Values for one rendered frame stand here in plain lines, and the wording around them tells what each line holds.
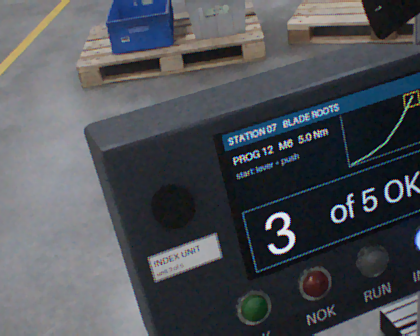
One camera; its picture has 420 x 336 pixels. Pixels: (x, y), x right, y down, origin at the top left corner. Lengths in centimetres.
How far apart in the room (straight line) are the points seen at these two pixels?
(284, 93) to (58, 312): 186
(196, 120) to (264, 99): 5
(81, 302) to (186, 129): 184
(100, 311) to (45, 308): 21
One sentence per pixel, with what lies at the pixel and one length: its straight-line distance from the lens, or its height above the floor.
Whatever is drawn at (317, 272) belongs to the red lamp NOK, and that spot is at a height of 113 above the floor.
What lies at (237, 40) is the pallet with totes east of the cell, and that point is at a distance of 381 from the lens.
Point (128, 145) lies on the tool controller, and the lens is 38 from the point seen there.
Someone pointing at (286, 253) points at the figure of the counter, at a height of 115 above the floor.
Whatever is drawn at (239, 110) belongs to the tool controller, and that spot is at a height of 125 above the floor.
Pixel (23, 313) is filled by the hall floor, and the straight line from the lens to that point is 227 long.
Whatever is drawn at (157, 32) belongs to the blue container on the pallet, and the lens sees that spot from 387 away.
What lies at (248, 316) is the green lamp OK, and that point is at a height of 112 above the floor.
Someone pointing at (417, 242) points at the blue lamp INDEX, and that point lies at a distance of 49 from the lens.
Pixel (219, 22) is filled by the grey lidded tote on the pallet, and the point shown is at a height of 24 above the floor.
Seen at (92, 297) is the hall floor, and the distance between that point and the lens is 221.
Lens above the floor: 143
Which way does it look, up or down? 31 degrees down
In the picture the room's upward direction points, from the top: 10 degrees counter-clockwise
